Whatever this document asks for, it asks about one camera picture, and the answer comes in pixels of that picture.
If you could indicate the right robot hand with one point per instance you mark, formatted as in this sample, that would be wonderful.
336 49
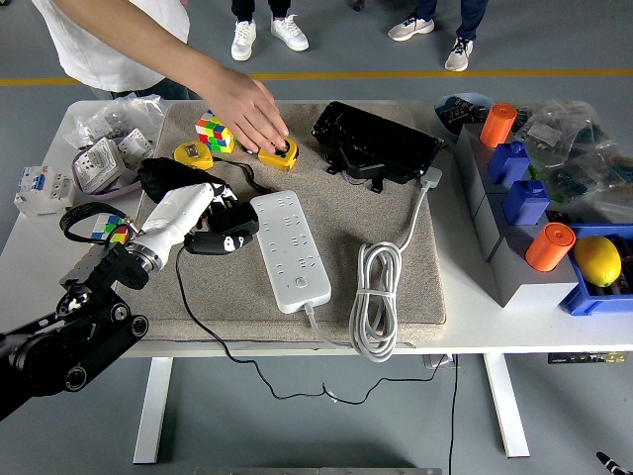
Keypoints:
610 465

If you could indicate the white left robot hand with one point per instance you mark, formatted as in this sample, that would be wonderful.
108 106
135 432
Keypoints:
173 213

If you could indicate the person's left hand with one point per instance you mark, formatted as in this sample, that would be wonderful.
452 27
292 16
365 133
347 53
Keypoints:
242 106

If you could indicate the yellow tape measure black label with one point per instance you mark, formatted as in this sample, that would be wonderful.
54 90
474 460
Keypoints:
284 159

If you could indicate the white power strip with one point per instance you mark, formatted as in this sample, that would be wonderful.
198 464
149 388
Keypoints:
292 247

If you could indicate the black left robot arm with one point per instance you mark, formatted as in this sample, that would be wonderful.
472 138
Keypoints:
99 277

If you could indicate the black circuit board pile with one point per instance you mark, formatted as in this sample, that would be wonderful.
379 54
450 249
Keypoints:
462 113

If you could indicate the black folded umbrella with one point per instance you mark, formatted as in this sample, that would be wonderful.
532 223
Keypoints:
163 175

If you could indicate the colourful puzzle cube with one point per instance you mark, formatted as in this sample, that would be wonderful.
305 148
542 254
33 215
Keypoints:
215 136
106 225

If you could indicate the yellow tape measure clear window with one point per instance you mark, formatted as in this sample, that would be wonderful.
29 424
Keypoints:
193 154

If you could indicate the person's leg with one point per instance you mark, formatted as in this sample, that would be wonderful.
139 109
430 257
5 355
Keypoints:
289 33
410 28
457 54
244 42

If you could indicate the small white socket module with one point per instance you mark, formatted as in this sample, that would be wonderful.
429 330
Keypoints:
136 146

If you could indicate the large white socket module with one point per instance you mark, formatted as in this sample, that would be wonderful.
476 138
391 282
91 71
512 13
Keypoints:
99 165

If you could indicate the black table control panel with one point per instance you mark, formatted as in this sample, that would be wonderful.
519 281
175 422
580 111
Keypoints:
583 358

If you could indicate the clear bag of small parts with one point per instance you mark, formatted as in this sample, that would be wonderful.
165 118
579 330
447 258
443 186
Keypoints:
114 119

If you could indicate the white table leg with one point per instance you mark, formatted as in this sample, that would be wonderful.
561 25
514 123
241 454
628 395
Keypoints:
507 410
153 410

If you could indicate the white circuit breaker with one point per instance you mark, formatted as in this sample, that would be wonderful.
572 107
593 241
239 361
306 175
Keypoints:
42 195

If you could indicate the grey-brown mat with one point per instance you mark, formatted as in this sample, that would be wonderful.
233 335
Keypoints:
346 222

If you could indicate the person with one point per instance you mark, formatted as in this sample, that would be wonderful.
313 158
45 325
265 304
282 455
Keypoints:
99 44

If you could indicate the blue storage bin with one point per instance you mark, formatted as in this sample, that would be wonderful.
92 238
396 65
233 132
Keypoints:
583 299

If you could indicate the grey box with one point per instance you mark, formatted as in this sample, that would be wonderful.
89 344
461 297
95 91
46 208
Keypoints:
487 222
524 292
470 158

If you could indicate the yellow lemon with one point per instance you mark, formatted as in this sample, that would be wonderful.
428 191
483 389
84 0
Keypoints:
598 262

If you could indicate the light blue bowl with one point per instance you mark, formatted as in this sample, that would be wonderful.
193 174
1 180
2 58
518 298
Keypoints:
447 129

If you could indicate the orange cylinder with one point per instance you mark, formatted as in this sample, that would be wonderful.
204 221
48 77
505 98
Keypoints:
497 126
546 250

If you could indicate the blue plastic block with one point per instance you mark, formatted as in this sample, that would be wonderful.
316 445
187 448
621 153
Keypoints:
509 165
526 203

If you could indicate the clear bag of dark parts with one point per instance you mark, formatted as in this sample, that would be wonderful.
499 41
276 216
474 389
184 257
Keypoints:
593 188

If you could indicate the clear bag with white connector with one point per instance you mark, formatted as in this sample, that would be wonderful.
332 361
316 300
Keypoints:
544 131

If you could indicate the small black bracket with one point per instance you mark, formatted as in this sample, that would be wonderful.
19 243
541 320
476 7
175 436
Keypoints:
363 172

